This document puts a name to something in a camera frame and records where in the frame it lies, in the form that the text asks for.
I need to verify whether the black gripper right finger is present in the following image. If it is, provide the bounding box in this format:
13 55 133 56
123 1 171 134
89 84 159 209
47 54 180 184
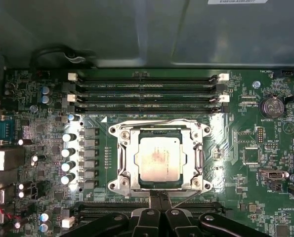
161 190 261 237

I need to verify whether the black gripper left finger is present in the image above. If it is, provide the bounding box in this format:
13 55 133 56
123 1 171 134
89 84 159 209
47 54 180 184
60 190 162 237

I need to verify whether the metal socket cover frame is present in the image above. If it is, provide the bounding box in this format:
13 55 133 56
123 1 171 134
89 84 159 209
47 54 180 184
118 127 204 191

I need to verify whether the silver CPU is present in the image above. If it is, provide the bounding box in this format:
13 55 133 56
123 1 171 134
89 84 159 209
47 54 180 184
135 129 184 190

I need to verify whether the metal socket locking lever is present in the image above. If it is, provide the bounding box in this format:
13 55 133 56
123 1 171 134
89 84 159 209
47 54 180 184
118 119 202 129

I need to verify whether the CPU socket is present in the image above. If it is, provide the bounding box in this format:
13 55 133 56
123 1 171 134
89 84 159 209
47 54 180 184
108 119 211 198

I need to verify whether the grey power choke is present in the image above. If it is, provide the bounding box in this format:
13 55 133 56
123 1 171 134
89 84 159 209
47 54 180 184
79 170 100 180
79 180 100 190
79 128 100 138
79 138 100 149
79 149 100 159
79 159 100 169

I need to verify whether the white board connector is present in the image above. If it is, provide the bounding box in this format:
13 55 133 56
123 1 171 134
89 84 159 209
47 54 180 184
62 216 76 228

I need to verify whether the green motherboard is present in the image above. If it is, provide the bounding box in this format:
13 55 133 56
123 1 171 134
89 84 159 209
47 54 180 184
3 66 294 237

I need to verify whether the black square chip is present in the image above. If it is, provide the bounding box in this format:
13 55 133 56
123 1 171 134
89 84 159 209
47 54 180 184
244 147 260 165

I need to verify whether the internal USB port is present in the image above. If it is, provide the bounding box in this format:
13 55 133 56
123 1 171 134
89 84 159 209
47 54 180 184
259 169 290 182

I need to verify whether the silver coin battery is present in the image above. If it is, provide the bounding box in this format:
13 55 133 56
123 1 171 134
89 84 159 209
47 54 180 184
260 96 285 119

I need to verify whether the blue rear serial port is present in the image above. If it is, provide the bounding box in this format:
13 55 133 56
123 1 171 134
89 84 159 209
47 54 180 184
0 114 17 146

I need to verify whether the black open PC case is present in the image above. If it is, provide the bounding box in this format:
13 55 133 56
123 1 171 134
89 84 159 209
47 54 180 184
0 0 294 237

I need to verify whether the white barcode label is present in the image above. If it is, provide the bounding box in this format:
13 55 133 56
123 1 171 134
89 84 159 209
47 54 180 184
208 0 269 5

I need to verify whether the black looped cable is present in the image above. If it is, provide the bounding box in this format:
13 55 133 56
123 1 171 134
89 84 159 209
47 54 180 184
29 43 96 73

